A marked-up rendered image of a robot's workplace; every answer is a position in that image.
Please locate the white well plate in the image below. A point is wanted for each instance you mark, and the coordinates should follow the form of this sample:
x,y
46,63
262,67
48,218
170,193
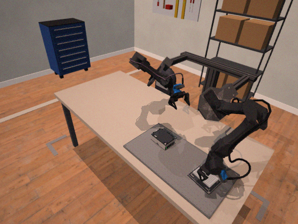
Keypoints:
x,y
210,181

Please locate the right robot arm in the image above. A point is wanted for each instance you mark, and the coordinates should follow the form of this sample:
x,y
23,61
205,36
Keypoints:
x,y
150,70

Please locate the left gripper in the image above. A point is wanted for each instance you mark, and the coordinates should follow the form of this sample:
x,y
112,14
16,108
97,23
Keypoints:
x,y
205,168

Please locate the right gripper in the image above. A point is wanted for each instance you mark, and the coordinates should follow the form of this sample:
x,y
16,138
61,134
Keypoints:
x,y
176,94

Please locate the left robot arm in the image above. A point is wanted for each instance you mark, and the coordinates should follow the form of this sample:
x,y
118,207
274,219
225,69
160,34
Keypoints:
x,y
251,109

